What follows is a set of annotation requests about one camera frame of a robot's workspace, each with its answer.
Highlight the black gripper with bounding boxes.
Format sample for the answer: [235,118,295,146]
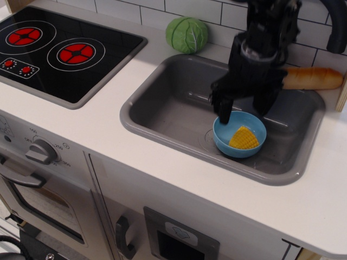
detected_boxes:
[210,32,287,125]

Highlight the grey oven door handle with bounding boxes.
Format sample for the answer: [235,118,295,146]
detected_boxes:
[1,155,46,189]

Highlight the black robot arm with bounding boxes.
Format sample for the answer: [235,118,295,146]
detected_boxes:
[210,1,301,125]

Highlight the black toy stovetop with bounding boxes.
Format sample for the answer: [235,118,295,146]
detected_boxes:
[1,6,147,109]

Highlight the toy bread loaf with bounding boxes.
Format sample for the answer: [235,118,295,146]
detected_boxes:
[282,67,344,90]

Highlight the black cable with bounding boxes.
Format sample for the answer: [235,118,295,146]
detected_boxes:
[0,235,33,260]

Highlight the blue plastic bowl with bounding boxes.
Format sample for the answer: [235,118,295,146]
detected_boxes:
[213,111,267,158]

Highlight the toy oven door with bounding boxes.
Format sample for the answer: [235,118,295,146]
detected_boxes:
[0,151,111,260]

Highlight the grey dishwasher panel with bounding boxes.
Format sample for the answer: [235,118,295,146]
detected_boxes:
[143,206,220,260]

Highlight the grey cabinet door handle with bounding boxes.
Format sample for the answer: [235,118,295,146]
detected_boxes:
[115,216,136,259]

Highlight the black toy faucet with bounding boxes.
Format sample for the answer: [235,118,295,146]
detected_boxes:
[320,0,346,54]

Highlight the grey oven knob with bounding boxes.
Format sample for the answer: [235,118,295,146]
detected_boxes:
[25,139,58,165]

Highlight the green toy cabbage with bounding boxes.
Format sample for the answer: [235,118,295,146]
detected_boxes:
[165,17,209,54]

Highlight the yellow toy corn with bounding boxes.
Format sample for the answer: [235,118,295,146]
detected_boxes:
[229,126,260,150]

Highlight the grey toy sink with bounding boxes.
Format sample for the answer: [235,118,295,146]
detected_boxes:
[120,55,325,186]

